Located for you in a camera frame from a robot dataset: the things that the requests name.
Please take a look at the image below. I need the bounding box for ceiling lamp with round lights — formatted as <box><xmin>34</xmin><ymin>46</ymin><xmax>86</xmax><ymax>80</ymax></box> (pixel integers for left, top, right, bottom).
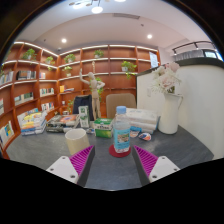
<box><xmin>68</xmin><ymin>0</ymin><xmax>127</xmax><ymax>14</ymax></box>

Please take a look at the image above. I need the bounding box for green and white box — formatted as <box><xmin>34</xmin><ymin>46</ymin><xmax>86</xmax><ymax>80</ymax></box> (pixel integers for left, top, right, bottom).
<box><xmin>93</xmin><ymin>118</ymin><xmax>114</xmax><ymax>139</ymax></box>

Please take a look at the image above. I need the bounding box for clear blue-capped water bottle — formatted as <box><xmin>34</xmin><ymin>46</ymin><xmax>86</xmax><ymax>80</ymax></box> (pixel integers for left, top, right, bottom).
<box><xmin>113</xmin><ymin>105</ymin><xmax>132</xmax><ymax>154</ymax></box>

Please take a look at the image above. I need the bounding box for ceiling air vent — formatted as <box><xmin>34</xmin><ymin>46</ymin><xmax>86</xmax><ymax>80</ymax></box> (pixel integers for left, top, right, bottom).
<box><xmin>113</xmin><ymin>13</ymin><xmax>141</xmax><ymax>20</ymax></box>

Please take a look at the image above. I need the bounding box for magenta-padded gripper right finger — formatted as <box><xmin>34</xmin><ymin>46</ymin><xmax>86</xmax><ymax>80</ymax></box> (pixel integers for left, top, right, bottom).
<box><xmin>132</xmin><ymin>144</ymin><xmax>181</xmax><ymax>187</ymax></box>

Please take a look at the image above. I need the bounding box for wooden shelf unit with books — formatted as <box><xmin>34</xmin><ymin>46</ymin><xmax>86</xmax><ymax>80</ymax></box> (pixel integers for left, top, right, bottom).
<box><xmin>0</xmin><ymin>40</ymin><xmax>162</xmax><ymax>158</ymax></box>

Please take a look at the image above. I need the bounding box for beige chair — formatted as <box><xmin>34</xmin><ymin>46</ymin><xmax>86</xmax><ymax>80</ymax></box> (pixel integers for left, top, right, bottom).
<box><xmin>105</xmin><ymin>92</ymin><xmax>137</xmax><ymax>120</ymax></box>

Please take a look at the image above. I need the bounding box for white jug vase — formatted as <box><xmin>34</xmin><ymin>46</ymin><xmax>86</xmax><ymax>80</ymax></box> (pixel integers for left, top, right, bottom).
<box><xmin>157</xmin><ymin>92</ymin><xmax>184</xmax><ymax>135</ymax></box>

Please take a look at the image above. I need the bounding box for cream ceramic cup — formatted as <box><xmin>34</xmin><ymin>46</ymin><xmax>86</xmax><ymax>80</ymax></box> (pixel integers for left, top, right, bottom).
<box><xmin>64</xmin><ymin>128</ymin><xmax>91</xmax><ymax>156</ymax></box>

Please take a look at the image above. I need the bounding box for dark blue chair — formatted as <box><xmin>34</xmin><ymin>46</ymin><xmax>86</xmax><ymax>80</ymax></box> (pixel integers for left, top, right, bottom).
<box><xmin>72</xmin><ymin>94</ymin><xmax>94</xmax><ymax>122</ymax></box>

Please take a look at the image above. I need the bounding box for stack of dark books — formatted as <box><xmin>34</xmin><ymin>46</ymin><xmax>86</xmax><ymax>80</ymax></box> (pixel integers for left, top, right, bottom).
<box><xmin>45</xmin><ymin>114</ymin><xmax>81</xmax><ymax>134</ymax></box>

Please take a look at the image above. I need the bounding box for wooden artist mannequin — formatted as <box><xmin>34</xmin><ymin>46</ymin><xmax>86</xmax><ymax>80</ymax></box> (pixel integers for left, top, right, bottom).
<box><xmin>79</xmin><ymin>70</ymin><xmax>106</xmax><ymax>121</ymax></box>

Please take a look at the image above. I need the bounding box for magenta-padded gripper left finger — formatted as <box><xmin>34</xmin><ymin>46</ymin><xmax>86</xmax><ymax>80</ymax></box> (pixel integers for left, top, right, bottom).
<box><xmin>45</xmin><ymin>144</ymin><xmax>96</xmax><ymax>187</ymax></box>

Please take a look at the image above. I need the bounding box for dark-framed screen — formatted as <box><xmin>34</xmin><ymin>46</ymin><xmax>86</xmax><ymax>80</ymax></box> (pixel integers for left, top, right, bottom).
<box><xmin>203</xmin><ymin>50</ymin><xmax>221</xmax><ymax>60</ymax></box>

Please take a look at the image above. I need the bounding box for green and white carton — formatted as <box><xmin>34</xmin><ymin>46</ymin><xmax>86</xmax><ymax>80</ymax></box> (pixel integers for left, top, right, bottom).
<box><xmin>77</xmin><ymin>105</ymin><xmax>90</xmax><ymax>129</ymax></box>

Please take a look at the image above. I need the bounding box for stack of colourful books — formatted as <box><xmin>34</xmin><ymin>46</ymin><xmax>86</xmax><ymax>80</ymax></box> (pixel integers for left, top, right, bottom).
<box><xmin>20</xmin><ymin>111</ymin><xmax>48</xmax><ymax>137</ymax></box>

